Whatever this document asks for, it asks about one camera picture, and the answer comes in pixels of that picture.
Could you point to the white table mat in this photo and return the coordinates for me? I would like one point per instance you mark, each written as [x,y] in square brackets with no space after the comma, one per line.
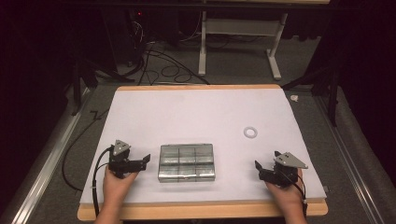
[199,118]

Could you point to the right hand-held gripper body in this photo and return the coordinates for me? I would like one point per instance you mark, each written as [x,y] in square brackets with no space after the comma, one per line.
[286,168]

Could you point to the clear plastic compartment box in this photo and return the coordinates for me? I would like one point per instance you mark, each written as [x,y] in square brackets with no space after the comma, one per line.
[186,163]

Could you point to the black metal stand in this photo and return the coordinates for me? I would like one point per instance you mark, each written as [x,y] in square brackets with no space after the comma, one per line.
[333,93]
[77,84]

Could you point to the white metal desk frame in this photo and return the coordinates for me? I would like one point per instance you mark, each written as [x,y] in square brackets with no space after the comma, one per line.
[239,26]

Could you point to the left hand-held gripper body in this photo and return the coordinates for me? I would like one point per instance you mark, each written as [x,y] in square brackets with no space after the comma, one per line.
[120,155]

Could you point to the person's right hand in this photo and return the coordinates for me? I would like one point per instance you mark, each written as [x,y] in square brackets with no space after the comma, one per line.
[286,193]

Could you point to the person's left hand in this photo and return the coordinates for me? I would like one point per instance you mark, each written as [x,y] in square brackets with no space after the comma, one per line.
[116,186]

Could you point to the dark computer tower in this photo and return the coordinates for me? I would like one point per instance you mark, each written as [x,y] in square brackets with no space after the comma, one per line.
[124,34]

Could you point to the small white floor scrap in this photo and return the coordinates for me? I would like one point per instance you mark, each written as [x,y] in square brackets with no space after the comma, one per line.
[294,98]

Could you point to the wooden table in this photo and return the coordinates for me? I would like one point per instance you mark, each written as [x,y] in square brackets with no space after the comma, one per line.
[202,211]

